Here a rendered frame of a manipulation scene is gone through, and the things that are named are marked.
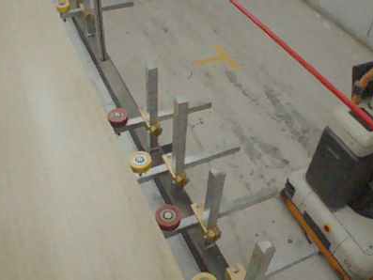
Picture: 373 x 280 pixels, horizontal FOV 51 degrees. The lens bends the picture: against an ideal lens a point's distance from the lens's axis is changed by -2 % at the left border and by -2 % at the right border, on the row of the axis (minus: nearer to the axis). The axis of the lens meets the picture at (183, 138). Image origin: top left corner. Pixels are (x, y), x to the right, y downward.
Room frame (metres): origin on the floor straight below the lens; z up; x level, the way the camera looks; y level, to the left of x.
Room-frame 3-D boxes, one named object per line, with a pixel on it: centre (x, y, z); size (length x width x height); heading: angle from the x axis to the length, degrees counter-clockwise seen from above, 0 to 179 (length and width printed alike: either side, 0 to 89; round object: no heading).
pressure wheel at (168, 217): (0.69, 0.03, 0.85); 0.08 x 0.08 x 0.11
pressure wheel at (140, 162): (0.91, 0.15, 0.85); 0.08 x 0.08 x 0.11
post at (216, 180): (0.72, -0.10, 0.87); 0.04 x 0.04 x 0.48; 27
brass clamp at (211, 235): (0.74, -0.09, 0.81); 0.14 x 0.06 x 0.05; 27
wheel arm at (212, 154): (1.01, -0.03, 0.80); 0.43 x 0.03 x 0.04; 117
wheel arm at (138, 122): (1.23, 0.08, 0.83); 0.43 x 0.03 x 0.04; 117
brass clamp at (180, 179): (0.96, 0.02, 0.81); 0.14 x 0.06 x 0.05; 27
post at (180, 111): (0.94, 0.01, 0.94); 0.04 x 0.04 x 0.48; 27
